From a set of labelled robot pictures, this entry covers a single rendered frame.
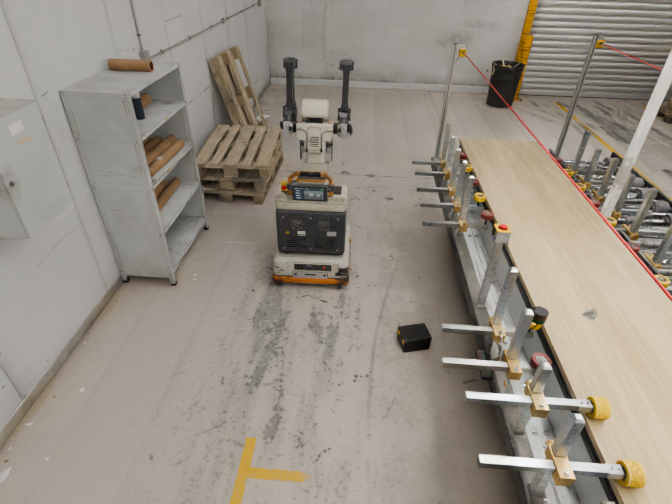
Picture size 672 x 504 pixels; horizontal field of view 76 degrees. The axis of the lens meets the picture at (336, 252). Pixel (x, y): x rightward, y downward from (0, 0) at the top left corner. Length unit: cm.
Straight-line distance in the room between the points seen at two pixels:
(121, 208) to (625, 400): 322
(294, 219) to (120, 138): 129
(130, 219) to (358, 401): 211
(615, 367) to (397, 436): 123
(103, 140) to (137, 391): 166
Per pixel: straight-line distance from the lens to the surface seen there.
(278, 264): 349
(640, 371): 228
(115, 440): 297
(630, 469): 183
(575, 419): 160
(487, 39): 940
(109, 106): 322
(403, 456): 271
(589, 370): 217
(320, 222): 331
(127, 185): 343
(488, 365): 205
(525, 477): 199
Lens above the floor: 234
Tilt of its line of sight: 35 degrees down
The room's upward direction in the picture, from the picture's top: 2 degrees clockwise
